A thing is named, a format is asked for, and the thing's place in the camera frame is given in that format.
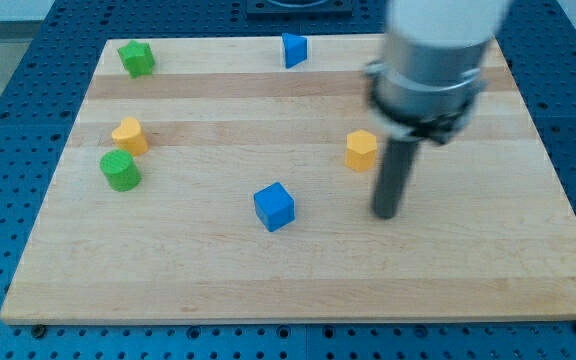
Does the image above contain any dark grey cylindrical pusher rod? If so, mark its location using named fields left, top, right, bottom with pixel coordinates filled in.
left=372, top=139, right=419, bottom=219

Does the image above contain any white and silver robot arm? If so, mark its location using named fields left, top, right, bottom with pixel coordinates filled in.
left=365, top=0, right=510, bottom=219

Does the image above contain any blue cube block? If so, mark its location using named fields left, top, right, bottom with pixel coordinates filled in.
left=253, top=182, right=295, bottom=232

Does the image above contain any green star block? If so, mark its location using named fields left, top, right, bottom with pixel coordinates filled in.
left=117, top=40, right=155, bottom=78

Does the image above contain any yellow hexagon block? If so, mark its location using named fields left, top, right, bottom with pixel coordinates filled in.
left=345, top=130, right=377, bottom=172

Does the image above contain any blue triangular prism block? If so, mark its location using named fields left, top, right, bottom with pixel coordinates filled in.
left=281, top=33, right=308, bottom=68

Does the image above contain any light wooden board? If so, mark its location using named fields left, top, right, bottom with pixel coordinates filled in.
left=0, top=35, right=576, bottom=325

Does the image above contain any yellow heart block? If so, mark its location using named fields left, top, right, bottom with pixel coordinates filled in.
left=111, top=117, right=149, bottom=156

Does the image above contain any green cylinder block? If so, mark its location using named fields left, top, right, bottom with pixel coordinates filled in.
left=99, top=149, right=141, bottom=192

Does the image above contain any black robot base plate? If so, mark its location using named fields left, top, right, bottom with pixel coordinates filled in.
left=245, top=0, right=355, bottom=18

